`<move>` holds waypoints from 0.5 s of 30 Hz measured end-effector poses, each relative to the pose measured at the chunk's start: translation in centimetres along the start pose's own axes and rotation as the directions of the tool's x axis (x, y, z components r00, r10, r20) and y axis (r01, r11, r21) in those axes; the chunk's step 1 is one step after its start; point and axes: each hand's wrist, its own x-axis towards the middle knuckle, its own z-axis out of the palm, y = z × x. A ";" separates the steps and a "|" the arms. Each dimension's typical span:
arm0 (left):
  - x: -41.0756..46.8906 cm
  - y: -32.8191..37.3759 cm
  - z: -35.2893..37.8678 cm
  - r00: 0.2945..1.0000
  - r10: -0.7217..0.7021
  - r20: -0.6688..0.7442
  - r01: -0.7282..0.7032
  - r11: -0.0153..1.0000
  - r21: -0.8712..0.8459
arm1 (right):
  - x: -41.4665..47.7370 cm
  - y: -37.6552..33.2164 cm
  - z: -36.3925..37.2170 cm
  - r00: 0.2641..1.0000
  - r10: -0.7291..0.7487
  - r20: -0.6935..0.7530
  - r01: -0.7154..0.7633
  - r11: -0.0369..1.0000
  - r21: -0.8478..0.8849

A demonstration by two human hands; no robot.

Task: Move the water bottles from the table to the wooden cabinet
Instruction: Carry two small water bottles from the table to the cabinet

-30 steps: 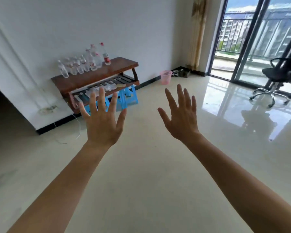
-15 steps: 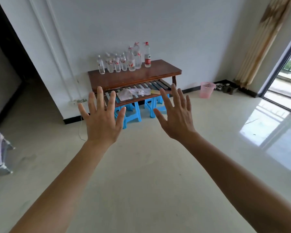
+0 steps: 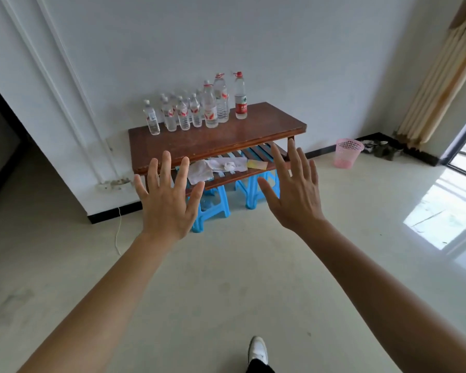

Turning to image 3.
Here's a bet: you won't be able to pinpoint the dark red wooden table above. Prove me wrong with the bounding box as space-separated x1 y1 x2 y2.
128 102 308 197

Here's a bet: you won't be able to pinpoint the large bottle red ring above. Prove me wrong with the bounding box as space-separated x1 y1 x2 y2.
212 73 230 124

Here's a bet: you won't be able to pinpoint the red-handled medium water bottle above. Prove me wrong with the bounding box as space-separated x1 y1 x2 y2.
201 80 220 129

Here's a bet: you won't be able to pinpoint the red label red cap bottle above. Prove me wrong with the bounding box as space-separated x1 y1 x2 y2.
233 71 249 120

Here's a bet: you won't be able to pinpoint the person's right hand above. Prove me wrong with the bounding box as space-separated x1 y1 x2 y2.
257 138 328 236

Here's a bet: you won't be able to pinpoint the row of small water bottles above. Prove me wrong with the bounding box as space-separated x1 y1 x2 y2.
142 88 205 136

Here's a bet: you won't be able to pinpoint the person's white shoe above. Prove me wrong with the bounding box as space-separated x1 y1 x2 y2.
248 336 269 366

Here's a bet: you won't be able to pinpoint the cluster of dark shoes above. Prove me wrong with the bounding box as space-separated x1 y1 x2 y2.
363 139 405 162

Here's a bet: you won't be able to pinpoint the black-framed sliding glass door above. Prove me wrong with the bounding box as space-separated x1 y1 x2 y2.
439 104 466 183

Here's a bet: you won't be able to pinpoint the white door frame trim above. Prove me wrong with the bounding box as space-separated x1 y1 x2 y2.
0 0 135 191

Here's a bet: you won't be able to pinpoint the person's left hand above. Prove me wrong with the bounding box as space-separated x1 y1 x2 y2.
134 150 206 244

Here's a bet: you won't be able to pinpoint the person's left forearm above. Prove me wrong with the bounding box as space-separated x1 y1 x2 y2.
17 233 179 373

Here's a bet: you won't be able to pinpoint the person's black trousers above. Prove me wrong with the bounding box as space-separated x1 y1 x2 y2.
245 359 275 373

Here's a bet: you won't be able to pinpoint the pink plastic basket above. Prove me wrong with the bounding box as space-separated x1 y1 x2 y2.
335 138 366 169

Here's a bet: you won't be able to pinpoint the beige curtain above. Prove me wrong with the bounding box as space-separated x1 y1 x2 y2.
396 0 466 149

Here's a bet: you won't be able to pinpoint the white floor cable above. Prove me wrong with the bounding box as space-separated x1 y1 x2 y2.
113 207 124 256

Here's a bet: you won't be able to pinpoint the white rag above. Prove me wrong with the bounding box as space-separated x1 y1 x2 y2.
208 157 249 174
186 160 215 186

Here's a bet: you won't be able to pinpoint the person's right forearm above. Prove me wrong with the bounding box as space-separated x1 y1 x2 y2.
299 219 466 373

